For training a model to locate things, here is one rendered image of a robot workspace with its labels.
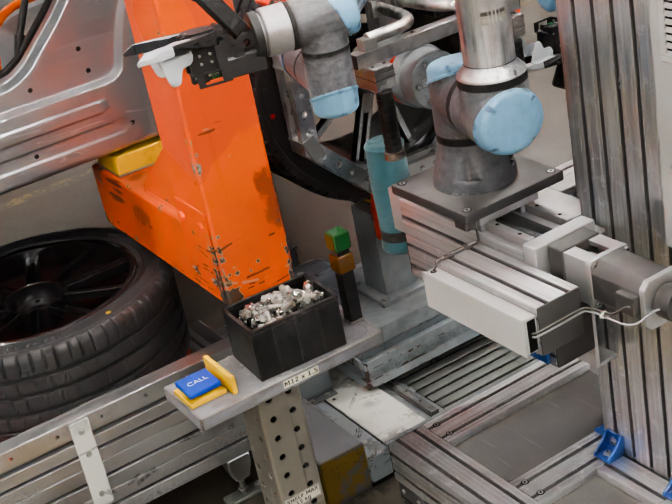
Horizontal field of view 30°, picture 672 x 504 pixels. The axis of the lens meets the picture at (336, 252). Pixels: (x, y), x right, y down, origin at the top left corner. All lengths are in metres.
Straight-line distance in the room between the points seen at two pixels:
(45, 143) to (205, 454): 0.79
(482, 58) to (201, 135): 0.70
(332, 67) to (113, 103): 1.13
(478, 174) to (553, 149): 2.27
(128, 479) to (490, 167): 1.09
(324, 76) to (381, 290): 1.31
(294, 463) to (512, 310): 0.78
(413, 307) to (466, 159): 0.96
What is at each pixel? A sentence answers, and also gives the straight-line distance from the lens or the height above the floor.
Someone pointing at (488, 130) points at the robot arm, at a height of 0.99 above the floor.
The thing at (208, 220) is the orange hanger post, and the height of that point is 0.73.
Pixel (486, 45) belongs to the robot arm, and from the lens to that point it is 2.01.
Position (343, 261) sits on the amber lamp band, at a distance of 2.55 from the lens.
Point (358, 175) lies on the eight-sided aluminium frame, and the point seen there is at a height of 0.65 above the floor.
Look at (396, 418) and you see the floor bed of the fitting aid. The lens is 2.97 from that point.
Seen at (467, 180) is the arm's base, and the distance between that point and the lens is 2.21.
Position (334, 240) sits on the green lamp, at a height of 0.65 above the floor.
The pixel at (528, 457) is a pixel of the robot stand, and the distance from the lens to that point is 2.56.
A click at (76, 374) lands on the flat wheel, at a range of 2.76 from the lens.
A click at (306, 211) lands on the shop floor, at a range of 4.30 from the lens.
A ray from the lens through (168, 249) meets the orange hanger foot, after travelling 2.86.
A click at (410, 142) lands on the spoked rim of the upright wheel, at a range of 3.01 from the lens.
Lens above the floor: 1.73
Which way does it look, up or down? 26 degrees down
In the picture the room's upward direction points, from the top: 12 degrees counter-clockwise
